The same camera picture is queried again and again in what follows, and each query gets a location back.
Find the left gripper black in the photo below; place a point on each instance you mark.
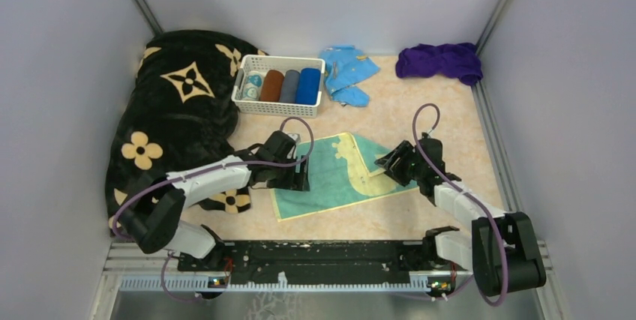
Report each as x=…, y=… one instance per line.
x=295, y=180

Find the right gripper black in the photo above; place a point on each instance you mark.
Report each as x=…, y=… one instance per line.
x=403, y=151

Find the yellow green towel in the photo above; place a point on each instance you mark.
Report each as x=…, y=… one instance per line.
x=342, y=172

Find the royal blue towel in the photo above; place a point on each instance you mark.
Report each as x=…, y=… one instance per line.
x=308, y=86

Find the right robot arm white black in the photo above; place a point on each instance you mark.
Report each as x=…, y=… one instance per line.
x=501, y=250

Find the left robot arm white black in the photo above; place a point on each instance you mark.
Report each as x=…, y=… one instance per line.
x=151, y=215

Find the grey rolled towel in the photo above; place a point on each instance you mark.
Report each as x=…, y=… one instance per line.
x=289, y=86

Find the white blue patterned rolled towel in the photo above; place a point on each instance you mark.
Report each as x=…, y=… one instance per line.
x=252, y=86

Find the brown rolled towel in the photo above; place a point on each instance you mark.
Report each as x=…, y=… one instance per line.
x=271, y=87

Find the white plastic basket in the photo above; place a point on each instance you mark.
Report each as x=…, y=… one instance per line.
x=261, y=64

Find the black floral blanket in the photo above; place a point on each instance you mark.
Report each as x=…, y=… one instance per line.
x=180, y=114

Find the purple towel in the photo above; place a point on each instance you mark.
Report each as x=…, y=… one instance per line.
x=452, y=60

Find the light blue patterned towel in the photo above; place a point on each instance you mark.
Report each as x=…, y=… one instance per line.
x=346, y=66

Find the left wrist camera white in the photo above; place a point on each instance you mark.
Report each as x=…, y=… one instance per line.
x=295, y=137

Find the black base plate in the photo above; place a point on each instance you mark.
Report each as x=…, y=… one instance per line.
x=329, y=265

